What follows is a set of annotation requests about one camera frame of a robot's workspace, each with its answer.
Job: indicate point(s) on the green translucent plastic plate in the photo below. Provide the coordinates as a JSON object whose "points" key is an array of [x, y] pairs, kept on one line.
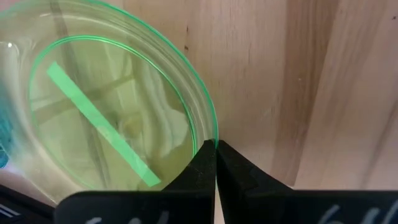
{"points": [[102, 118]]}

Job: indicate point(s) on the blue translucent plastic plate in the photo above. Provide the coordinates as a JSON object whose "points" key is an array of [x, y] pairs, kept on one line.
{"points": [[3, 137]]}

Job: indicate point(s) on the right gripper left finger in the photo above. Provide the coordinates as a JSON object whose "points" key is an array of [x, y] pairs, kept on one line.
{"points": [[174, 205]]}

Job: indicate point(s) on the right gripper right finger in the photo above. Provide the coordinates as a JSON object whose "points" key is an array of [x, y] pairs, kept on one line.
{"points": [[280, 207]]}

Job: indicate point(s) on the black aluminium table frame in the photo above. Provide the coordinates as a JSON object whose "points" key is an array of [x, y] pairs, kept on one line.
{"points": [[21, 208]]}

